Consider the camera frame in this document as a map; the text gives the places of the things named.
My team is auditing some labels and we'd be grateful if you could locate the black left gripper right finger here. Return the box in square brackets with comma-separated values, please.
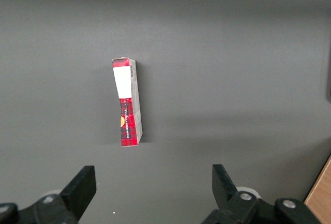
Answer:
[200, 164, 323, 224]

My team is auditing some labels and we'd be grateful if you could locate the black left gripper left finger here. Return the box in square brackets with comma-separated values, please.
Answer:
[0, 165, 97, 224]

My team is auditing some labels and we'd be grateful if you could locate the red tartan cardboard box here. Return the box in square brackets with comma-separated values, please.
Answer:
[111, 57, 143, 147]

